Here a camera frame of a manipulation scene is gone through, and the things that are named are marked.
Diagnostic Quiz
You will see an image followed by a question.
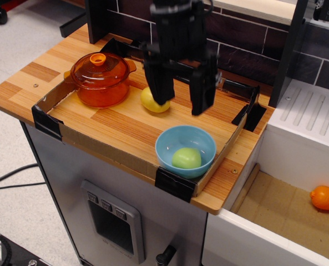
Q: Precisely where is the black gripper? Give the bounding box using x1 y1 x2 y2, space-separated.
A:
142 1 218 116

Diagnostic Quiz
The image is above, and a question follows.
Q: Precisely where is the green plastic pear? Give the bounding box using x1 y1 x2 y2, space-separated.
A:
171 147 201 169

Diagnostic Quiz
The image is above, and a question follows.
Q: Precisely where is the light blue bowl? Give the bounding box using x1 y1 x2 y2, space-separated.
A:
155 125 216 179

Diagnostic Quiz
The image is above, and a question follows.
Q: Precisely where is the yellow plastic potato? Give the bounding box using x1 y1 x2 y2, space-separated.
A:
140 87 170 113

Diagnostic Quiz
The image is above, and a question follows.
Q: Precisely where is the orange transparent pot with lid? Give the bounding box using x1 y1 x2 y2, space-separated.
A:
64 52 136 108

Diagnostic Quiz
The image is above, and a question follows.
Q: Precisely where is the grey toy oven front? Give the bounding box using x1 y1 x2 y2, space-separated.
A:
80 179 146 265

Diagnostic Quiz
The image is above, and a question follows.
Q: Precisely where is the white toy sink unit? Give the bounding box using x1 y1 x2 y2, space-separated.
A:
202 80 329 265

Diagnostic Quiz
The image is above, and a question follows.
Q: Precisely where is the black oven knob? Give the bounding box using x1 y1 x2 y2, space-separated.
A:
155 245 176 266

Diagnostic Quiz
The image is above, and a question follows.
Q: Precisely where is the orange plastic carrot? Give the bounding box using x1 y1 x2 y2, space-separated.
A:
310 186 329 211

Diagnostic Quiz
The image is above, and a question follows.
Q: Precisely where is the black floor cable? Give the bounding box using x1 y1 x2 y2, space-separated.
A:
0 162 47 192

